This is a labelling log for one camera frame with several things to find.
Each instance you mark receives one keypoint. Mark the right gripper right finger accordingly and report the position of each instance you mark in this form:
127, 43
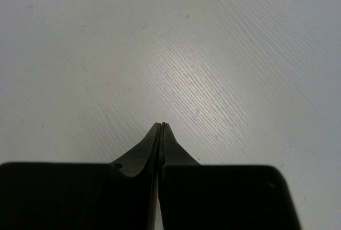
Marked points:
196, 196

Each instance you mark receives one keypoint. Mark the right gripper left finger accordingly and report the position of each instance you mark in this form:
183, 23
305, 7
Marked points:
116, 195

